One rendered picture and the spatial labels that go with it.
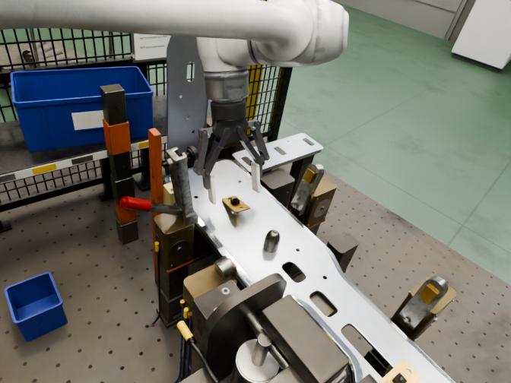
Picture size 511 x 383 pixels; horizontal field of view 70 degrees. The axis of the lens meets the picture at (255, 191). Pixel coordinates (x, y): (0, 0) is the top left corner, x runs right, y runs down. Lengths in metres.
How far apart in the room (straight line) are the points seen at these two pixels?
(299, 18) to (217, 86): 0.21
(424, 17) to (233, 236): 7.33
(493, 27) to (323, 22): 6.05
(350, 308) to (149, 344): 0.51
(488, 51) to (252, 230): 6.10
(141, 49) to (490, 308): 1.32
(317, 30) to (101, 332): 0.83
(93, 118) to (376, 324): 0.78
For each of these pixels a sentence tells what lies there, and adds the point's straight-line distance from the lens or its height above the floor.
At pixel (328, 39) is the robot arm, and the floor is 1.42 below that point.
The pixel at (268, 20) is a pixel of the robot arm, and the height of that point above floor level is 1.45.
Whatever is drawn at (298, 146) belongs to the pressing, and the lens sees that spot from 1.14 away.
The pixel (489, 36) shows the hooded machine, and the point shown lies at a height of 0.44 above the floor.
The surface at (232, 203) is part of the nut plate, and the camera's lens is 0.85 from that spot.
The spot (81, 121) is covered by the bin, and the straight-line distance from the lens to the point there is 0.98.
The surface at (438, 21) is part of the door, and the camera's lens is 7.84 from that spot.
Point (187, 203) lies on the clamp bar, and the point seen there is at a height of 1.10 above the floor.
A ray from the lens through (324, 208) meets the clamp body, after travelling 0.96.
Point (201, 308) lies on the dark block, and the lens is 0.55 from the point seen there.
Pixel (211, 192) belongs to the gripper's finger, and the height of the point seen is 1.06.
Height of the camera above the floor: 1.59
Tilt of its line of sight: 40 degrees down
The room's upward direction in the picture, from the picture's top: 11 degrees clockwise
